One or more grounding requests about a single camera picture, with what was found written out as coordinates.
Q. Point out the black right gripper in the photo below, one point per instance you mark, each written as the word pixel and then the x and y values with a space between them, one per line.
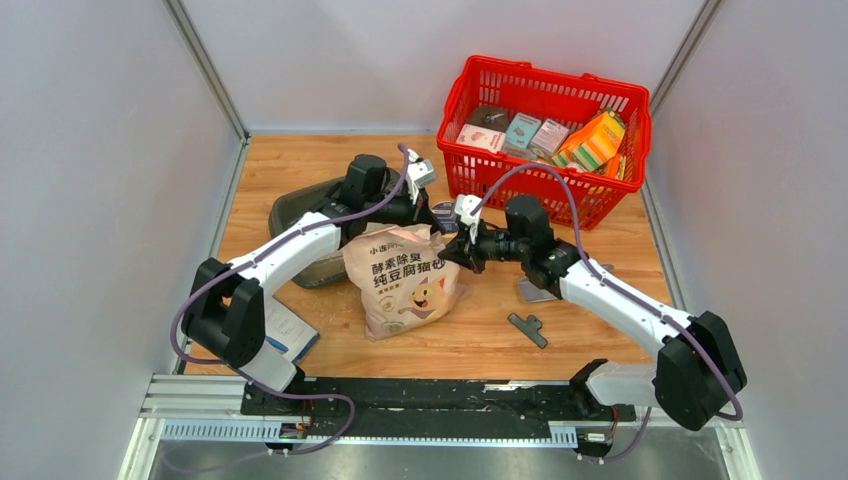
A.
pixel 461 253

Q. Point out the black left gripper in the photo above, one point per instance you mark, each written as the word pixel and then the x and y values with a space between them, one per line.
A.
pixel 419 214

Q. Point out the pink cat litter bag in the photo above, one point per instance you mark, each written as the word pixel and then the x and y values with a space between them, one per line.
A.
pixel 404 284

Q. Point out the silver metal scoop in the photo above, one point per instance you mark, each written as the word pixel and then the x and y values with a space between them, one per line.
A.
pixel 536 288

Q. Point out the black bag clip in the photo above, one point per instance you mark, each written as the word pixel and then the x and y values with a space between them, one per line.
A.
pixel 530 327

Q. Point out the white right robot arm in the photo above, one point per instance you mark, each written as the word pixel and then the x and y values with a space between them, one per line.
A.
pixel 696 373

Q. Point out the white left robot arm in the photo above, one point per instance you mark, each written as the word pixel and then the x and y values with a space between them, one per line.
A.
pixel 227 308

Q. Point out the grey litter box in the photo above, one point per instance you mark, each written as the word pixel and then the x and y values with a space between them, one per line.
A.
pixel 329 223

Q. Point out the blue razor box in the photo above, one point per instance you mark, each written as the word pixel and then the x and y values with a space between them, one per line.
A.
pixel 288 332

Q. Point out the yellow tape roll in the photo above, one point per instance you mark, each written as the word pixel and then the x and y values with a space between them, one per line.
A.
pixel 443 212

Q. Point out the white Kamenoko sponge pack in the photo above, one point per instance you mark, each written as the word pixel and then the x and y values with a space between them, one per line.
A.
pixel 481 137

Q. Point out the red shopping basket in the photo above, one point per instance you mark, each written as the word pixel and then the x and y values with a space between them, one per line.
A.
pixel 569 100

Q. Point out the teal sponge pack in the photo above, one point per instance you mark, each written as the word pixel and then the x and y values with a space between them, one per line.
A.
pixel 521 130

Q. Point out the orange sponge pack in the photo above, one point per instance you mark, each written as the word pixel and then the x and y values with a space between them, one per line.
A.
pixel 594 148

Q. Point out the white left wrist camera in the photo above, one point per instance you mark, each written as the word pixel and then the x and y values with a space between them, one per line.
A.
pixel 419 173

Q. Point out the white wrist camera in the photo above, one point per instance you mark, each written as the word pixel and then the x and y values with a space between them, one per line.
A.
pixel 419 173
pixel 467 215

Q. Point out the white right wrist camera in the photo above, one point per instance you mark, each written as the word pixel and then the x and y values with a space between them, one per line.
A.
pixel 467 215

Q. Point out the black mounting rail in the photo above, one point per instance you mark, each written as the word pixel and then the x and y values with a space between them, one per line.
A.
pixel 435 408

